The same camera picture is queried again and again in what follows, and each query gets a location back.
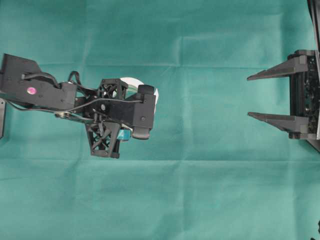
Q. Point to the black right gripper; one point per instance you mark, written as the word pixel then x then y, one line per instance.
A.
pixel 304 88

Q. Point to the teal tape on finger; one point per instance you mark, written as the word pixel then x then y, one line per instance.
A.
pixel 124 135

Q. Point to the grey metal bracket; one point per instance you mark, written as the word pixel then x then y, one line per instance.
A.
pixel 3 107

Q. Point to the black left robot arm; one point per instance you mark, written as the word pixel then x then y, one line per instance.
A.
pixel 25 86

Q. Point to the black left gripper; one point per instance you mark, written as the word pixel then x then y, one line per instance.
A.
pixel 85 106

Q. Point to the green table cloth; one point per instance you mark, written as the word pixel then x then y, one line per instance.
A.
pixel 208 170

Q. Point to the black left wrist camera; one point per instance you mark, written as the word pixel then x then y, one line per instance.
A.
pixel 136 112

